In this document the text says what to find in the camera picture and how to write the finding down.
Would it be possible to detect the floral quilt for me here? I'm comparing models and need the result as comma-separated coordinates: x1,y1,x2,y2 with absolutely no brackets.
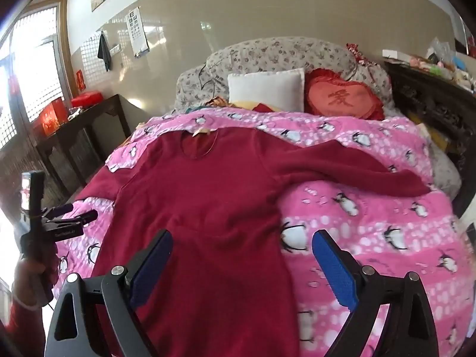
175,36,395,120

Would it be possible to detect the tall red gift box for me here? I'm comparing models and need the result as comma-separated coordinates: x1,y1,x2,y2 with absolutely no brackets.
39,97,69,134

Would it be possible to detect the eye chart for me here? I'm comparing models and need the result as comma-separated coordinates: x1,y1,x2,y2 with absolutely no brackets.
126,7,150,59

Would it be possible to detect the red heart pillow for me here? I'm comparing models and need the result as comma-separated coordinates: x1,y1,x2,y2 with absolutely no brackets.
304,68,385,121

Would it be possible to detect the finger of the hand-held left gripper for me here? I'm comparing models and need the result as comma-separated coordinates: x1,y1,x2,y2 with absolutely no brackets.
45,203,74,219
48,209,99,229

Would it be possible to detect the pink penguin print blanket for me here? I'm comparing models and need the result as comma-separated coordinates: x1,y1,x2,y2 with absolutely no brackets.
56,109,476,357

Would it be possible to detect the flat red box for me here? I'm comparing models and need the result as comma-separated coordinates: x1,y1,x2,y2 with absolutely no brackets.
71,90,103,108

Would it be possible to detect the dark red sweater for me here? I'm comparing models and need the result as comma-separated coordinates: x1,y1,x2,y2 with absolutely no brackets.
76,124,432,357

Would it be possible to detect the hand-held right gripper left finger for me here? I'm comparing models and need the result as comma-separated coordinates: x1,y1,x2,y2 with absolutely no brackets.
45,229,175,357

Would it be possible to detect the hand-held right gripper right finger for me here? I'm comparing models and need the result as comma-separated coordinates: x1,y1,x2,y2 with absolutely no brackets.
311,229,441,357

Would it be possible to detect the person's left hand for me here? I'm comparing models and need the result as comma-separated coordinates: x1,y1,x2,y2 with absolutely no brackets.
12,256,60,307

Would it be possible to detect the yellow cloth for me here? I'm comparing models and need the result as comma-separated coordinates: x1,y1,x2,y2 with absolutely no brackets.
231,98,276,114

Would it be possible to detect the dark wooden side table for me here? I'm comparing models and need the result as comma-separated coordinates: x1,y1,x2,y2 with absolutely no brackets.
35,94,132,198

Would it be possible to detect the pile of colourful clutter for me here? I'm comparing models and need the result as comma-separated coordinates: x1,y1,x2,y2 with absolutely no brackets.
409,37,476,93

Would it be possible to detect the person's left forearm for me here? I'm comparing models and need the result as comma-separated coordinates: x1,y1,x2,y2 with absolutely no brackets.
7,286,51,357

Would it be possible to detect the grey bed sheet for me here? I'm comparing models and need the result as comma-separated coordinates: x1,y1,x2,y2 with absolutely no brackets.
416,119,462,201

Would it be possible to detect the dark hanging cloth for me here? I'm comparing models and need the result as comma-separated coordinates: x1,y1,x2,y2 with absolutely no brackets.
97,32,112,72

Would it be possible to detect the lattice window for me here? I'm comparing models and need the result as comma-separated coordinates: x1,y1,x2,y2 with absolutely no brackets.
0,4,69,149

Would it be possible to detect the carved dark wooden cabinet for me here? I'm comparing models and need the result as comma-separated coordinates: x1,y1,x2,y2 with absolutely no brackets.
385,59,476,216

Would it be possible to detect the white pillow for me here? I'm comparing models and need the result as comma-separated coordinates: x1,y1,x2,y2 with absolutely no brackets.
227,68,306,114

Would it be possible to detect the white flat box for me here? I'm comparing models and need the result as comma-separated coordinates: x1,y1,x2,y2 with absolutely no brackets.
382,48,413,60

